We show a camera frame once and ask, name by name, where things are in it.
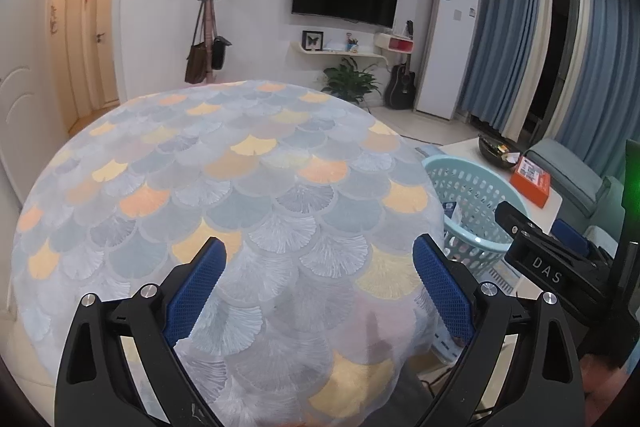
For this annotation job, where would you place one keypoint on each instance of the blue white milk carton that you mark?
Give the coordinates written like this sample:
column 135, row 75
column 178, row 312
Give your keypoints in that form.
column 451, row 213

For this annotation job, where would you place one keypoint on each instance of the white coffee table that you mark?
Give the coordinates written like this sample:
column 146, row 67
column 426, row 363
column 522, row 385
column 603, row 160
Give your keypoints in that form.
column 465, row 149

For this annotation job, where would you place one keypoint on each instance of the black acoustic guitar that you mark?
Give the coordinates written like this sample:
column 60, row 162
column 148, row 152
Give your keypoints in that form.
column 400, row 89

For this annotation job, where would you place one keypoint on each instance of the framed butterfly picture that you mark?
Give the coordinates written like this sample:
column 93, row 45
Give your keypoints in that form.
column 312, row 42

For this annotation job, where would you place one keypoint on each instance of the orange box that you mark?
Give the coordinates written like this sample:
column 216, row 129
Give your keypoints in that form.
column 531, row 182

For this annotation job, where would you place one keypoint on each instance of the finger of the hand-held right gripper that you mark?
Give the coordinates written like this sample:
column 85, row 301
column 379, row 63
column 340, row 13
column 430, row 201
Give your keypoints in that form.
column 545, row 264
column 570, row 237

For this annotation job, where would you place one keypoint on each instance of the white refrigerator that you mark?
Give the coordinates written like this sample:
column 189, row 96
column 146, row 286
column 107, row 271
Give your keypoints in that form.
column 450, row 47

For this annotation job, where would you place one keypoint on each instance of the beige door with red ornament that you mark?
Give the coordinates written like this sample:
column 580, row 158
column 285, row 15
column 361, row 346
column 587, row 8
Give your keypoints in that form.
column 65, row 37

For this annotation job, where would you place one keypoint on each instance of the white red shelf box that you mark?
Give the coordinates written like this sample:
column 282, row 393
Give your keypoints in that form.
column 395, row 43

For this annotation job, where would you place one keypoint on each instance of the person's right hand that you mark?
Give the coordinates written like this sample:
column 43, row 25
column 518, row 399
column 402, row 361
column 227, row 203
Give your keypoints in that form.
column 610, row 382

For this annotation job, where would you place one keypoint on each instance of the black bowl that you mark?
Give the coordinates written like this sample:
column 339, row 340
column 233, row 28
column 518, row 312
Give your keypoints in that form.
column 500, row 152

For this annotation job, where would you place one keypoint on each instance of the white power strip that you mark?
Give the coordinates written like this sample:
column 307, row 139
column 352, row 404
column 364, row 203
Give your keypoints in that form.
column 426, row 151

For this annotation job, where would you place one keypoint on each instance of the white wavy wall shelf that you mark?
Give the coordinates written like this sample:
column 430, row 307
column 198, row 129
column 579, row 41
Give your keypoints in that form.
column 340, row 54

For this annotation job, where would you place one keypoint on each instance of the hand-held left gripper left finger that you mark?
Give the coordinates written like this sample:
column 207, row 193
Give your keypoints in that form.
column 195, row 292

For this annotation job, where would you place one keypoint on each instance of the white panel door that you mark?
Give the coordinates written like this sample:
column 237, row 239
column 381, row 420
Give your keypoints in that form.
column 20, row 117

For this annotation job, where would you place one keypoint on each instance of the pen holder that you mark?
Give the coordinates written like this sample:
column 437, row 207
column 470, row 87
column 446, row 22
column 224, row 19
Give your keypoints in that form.
column 352, row 44

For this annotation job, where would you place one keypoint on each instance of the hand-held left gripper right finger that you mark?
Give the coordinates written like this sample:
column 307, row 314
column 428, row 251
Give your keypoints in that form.
column 442, row 292

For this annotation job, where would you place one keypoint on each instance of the green potted plant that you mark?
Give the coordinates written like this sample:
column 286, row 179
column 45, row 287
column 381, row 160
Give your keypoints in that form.
column 350, row 82

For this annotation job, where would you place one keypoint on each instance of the grey blue sofa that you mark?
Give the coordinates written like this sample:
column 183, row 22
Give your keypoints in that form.
column 570, row 172

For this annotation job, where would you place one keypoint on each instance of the blue grey curtain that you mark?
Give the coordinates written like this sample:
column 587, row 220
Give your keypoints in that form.
column 505, row 37
column 600, row 72

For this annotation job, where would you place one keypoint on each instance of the fan patterned tablecloth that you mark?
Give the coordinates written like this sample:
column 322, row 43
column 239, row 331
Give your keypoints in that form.
column 250, row 187

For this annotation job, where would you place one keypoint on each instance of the brown tote bag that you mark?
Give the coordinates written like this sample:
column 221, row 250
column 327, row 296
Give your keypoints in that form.
column 197, row 64

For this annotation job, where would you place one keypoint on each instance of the light blue plastic basket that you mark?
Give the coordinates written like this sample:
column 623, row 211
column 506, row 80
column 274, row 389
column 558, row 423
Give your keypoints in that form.
column 475, row 187

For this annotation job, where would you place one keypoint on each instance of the black shoulder bag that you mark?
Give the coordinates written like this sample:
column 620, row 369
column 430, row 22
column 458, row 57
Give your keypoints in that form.
column 220, row 52

